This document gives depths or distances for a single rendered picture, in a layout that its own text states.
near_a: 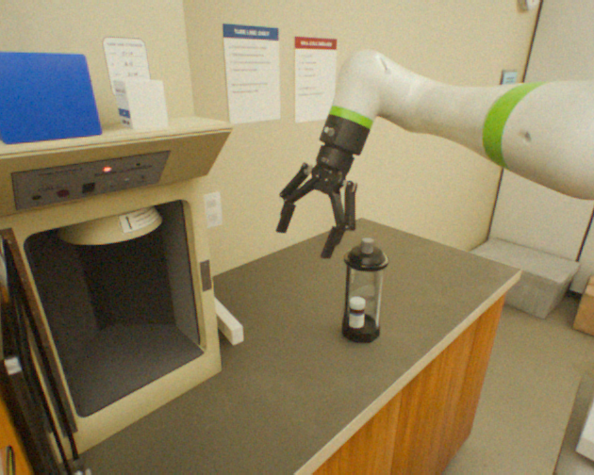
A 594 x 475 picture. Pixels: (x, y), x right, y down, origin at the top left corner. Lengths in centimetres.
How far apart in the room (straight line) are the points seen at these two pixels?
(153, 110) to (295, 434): 62
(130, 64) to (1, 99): 21
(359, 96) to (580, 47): 254
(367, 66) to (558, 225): 272
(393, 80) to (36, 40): 56
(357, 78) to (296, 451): 70
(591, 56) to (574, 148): 274
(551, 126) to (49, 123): 54
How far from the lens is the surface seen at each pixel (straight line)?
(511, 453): 221
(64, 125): 54
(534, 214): 338
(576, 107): 49
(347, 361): 98
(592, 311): 311
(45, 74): 53
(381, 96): 80
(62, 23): 65
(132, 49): 68
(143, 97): 59
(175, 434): 87
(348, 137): 78
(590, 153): 48
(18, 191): 58
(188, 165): 66
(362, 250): 94
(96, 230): 73
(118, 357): 95
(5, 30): 64
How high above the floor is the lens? 159
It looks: 24 degrees down
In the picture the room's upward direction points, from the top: straight up
